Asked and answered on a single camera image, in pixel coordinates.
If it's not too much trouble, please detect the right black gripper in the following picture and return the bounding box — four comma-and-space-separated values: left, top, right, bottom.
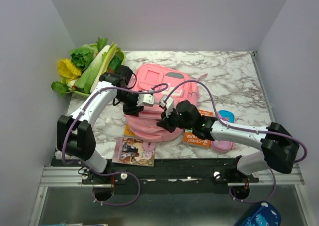
157, 106, 193, 133

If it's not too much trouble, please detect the pink school backpack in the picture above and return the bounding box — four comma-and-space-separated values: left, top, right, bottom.
123, 63, 209, 151

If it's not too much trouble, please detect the pink cartoon pencil case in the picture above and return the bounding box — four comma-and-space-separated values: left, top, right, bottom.
210, 110, 236, 153

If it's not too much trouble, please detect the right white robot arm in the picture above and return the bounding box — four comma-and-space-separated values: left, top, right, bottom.
157, 98, 299, 182

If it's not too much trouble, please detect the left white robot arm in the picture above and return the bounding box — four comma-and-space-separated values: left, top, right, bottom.
57, 65, 144, 184

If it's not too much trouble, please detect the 78-storey treehouse book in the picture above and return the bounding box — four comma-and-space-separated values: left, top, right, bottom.
183, 109, 214, 149

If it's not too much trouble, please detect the orange paperback book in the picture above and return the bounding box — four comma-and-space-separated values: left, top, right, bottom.
123, 124, 135, 138

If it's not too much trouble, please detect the white napa cabbage toy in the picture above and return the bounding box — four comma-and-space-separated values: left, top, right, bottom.
74, 43, 122, 94

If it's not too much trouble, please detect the pink illustrated storybook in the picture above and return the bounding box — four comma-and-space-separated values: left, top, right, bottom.
112, 137, 156, 167

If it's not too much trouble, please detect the green lettuce toy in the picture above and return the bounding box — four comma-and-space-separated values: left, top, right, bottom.
69, 38, 108, 71

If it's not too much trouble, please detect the yellow flower toy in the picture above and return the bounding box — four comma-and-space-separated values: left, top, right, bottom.
57, 58, 82, 79

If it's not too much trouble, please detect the green vegetable tray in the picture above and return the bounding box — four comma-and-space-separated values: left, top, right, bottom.
72, 43, 126, 98

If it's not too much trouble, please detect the blue shark pencil case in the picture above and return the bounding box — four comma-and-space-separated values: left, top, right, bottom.
234, 202, 282, 226

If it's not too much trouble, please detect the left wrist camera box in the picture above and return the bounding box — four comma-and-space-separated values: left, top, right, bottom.
137, 94, 155, 107

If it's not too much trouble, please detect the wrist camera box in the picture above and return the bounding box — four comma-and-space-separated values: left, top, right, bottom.
137, 94, 155, 107
159, 95, 174, 118

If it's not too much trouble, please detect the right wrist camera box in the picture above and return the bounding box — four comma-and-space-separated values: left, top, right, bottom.
159, 95, 174, 118

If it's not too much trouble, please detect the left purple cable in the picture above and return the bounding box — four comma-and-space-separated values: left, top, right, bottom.
61, 83, 168, 207

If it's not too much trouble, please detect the purple cable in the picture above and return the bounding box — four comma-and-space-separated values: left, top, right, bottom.
61, 83, 168, 207
163, 80, 308, 204

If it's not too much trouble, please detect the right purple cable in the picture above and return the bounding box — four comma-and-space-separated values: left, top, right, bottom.
163, 80, 308, 204

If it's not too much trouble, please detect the black mounting base rail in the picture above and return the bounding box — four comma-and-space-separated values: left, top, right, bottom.
49, 158, 259, 198

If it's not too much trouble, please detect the aluminium frame rail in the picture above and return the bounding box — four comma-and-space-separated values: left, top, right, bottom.
40, 167, 82, 187

